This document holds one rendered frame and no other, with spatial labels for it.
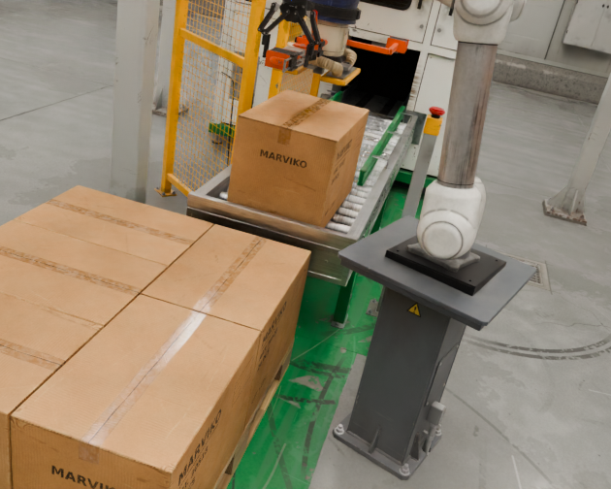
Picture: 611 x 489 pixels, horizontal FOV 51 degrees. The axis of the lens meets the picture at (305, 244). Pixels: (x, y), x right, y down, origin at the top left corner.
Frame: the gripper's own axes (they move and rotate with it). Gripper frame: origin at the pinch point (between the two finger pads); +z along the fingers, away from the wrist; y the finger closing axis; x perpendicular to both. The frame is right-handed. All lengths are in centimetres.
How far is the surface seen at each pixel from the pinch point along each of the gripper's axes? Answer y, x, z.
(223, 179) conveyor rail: 32, -49, 65
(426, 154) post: -49, -78, 41
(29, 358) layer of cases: 30, 85, 70
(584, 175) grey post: -163, -304, 90
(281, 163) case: 3, -28, 44
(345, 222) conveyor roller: -24, -52, 71
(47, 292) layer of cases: 45, 58, 70
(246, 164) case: 17, -29, 48
